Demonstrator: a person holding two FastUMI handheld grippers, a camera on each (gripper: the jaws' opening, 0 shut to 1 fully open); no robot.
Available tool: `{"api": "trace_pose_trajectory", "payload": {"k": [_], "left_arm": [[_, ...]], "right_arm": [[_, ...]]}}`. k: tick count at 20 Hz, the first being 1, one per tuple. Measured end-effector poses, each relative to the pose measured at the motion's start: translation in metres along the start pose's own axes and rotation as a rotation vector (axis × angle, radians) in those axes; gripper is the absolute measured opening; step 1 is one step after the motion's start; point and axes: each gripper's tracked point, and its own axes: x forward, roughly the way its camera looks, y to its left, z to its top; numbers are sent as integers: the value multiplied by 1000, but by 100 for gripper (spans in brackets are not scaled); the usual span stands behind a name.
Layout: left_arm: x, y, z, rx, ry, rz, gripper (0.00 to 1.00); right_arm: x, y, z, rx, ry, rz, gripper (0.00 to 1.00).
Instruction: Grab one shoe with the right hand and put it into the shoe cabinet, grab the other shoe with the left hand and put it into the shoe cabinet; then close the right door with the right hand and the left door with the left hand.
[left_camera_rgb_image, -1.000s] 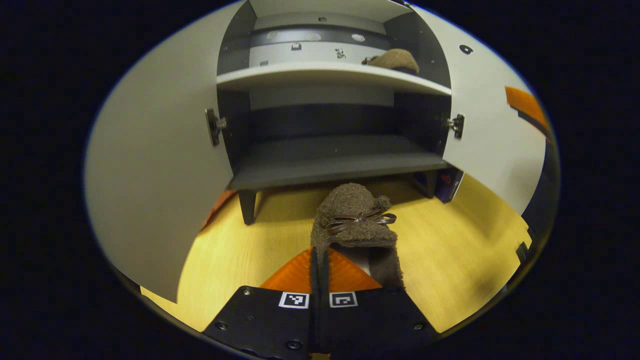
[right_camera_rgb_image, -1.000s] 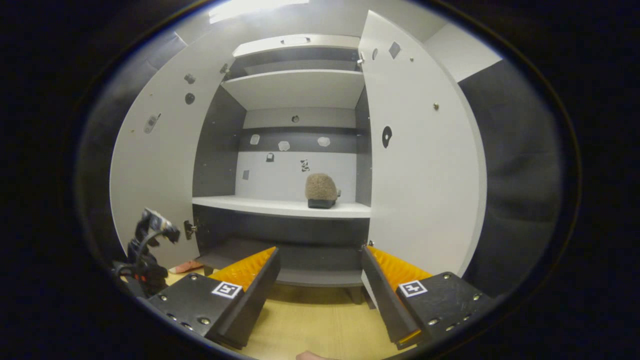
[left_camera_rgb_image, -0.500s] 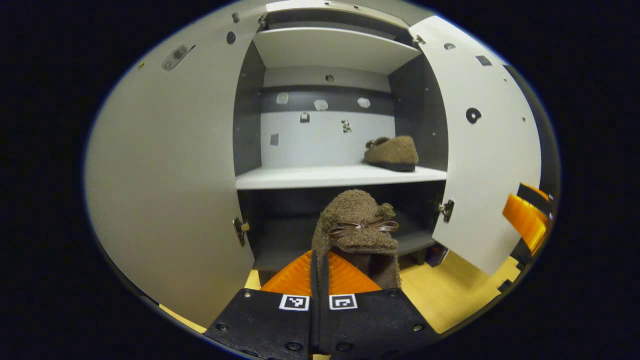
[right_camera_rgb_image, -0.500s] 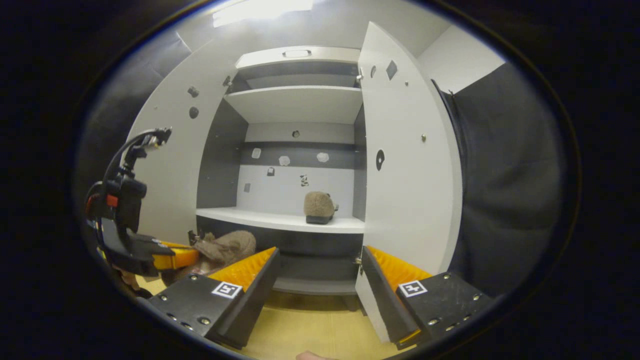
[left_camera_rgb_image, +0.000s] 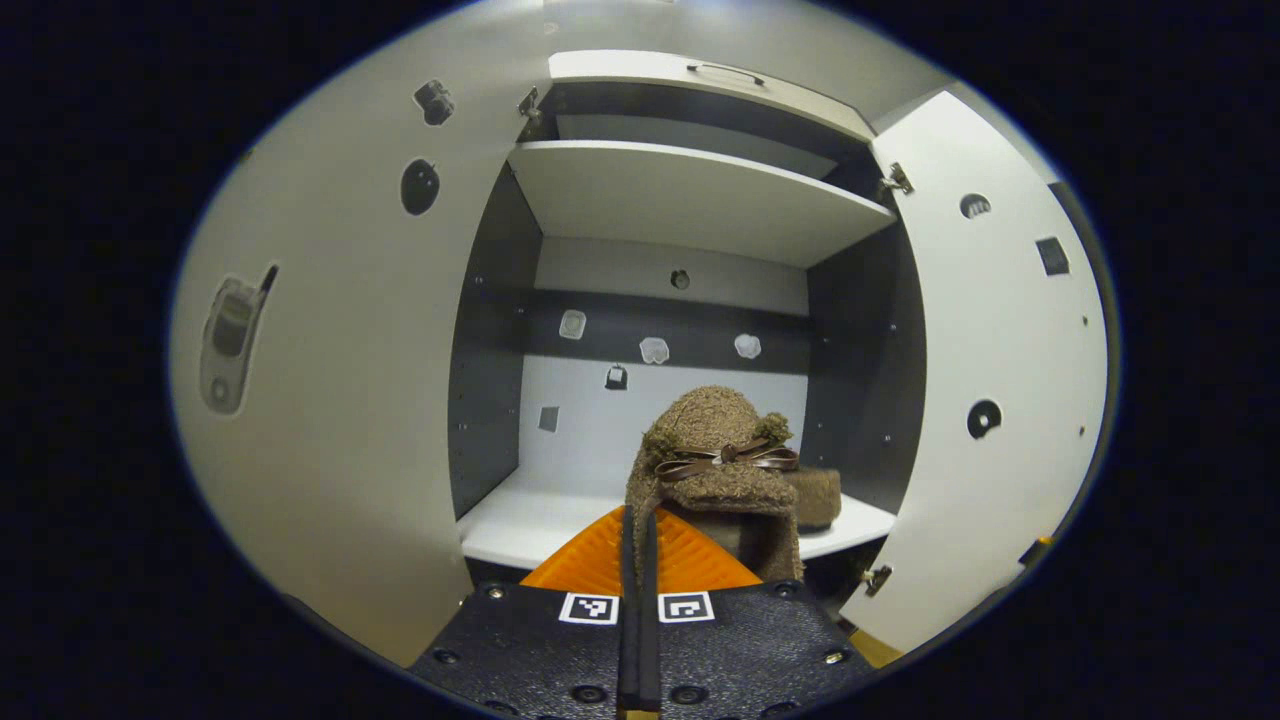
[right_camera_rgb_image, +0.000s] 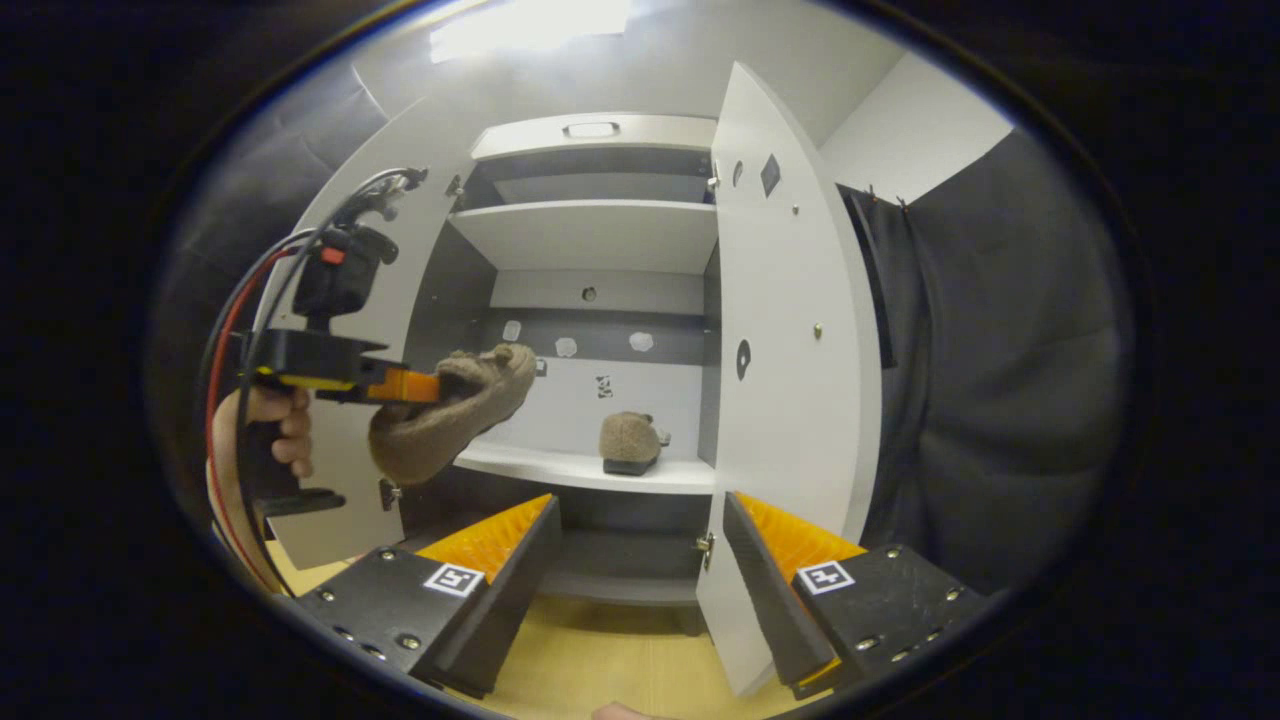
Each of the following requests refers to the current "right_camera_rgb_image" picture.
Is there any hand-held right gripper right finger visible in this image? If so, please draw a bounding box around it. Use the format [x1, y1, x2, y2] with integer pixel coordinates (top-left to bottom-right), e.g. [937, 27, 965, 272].
[721, 491, 993, 701]

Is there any black backdrop cloth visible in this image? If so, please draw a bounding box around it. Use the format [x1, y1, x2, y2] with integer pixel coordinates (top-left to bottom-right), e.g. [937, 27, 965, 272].
[150, 60, 1136, 598]

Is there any white shoe cabinet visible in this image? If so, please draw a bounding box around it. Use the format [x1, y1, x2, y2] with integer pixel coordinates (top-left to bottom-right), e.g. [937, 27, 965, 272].
[405, 112, 723, 638]

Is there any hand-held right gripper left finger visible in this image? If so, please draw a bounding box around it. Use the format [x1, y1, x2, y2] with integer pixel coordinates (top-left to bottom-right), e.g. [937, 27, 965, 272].
[293, 492, 564, 700]

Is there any brown fuzzy shoe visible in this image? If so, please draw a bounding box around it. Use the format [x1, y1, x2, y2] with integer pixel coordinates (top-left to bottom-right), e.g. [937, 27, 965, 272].
[367, 342, 539, 488]
[598, 411, 672, 477]

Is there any red cable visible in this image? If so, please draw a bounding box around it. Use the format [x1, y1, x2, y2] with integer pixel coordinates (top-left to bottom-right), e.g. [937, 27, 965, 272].
[204, 245, 301, 591]

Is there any white cabinet drawer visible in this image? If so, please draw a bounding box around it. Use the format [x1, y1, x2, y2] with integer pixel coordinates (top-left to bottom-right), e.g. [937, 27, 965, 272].
[470, 112, 719, 161]

